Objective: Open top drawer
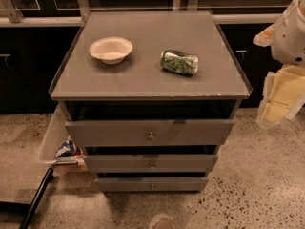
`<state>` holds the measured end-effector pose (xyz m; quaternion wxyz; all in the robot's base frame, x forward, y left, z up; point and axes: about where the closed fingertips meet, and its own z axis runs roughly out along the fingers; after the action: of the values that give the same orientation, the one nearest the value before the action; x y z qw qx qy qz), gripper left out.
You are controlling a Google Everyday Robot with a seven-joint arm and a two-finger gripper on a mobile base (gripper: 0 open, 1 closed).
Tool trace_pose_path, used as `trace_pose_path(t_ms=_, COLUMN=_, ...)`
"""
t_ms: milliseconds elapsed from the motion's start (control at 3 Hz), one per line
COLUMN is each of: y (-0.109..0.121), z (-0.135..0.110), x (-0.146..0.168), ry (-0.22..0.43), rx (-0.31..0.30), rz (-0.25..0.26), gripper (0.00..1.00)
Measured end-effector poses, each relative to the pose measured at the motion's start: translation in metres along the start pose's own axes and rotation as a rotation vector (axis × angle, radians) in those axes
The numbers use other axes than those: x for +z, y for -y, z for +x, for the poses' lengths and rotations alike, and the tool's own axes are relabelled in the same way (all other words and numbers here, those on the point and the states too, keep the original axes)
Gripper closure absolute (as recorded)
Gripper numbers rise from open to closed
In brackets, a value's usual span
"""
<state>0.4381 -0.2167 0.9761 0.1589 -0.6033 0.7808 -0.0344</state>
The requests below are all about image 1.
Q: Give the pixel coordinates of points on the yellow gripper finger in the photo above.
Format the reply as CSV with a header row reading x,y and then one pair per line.
x,y
283,96
265,38

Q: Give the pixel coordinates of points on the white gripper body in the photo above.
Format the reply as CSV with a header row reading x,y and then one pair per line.
x,y
290,37

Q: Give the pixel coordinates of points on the grey top drawer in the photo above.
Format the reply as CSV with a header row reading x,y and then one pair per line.
x,y
149,132

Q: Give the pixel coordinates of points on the grey drawer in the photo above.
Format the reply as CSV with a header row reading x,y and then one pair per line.
x,y
152,184
150,163
149,132

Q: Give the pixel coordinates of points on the grey middle drawer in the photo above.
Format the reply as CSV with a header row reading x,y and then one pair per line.
x,y
150,163

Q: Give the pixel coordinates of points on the grey drawer cabinet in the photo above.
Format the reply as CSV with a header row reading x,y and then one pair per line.
x,y
138,88

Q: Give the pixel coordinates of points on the grey bottom drawer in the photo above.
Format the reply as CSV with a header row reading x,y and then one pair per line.
x,y
152,184

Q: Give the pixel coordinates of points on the crushed green soda can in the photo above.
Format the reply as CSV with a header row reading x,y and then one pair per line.
x,y
179,62

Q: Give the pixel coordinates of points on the white paper bowl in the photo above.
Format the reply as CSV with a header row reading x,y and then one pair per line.
x,y
111,50

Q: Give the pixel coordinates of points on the blue white snack bag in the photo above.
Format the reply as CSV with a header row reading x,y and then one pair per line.
x,y
68,149

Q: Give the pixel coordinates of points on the clear plastic bin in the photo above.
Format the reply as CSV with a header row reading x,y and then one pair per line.
x,y
53,143

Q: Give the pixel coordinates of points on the black pole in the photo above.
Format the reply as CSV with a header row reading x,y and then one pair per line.
x,y
48,177

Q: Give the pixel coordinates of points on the metal railing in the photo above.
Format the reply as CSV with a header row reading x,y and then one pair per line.
x,y
35,12

